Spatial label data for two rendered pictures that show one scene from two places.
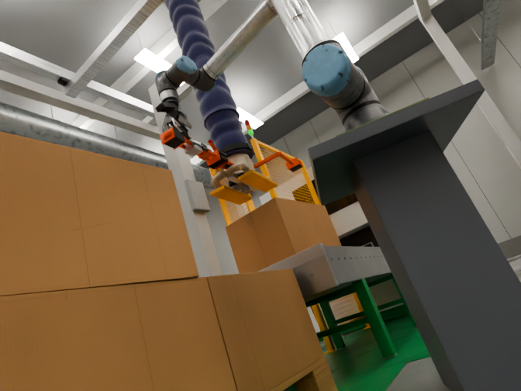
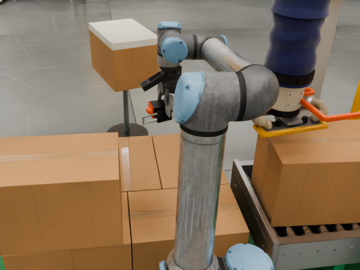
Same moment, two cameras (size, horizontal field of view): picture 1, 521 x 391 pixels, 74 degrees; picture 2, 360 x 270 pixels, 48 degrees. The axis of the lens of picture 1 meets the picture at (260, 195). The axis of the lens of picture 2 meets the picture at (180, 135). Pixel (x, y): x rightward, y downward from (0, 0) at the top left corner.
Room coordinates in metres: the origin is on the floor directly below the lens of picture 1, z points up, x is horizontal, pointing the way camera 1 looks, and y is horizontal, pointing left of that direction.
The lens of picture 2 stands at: (0.43, -0.95, 2.01)
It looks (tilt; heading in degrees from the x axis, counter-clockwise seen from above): 31 degrees down; 51
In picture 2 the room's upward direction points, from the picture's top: 2 degrees clockwise
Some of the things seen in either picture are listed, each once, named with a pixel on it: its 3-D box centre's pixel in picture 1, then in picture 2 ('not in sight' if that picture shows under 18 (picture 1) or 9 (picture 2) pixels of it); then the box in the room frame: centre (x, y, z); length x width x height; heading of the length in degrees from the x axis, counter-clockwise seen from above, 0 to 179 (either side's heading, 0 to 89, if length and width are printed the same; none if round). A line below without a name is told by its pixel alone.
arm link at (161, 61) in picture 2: (169, 100); (168, 59); (1.34, 0.26, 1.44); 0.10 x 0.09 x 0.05; 70
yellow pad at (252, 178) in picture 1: (258, 179); (291, 123); (1.85, -0.02, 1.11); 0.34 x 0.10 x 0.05; 160
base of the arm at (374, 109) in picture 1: (367, 125); not in sight; (1.13, -0.45, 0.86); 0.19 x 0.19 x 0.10
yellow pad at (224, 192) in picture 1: (231, 193); not in sight; (1.92, 0.16, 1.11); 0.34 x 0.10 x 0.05; 160
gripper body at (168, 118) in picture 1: (174, 114); (170, 78); (1.35, 0.25, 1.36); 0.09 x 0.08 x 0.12; 160
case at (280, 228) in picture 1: (288, 244); (319, 171); (2.13, -0.06, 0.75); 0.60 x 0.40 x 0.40; 148
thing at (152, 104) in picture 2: (173, 138); (159, 108); (1.32, 0.29, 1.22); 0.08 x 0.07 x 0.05; 160
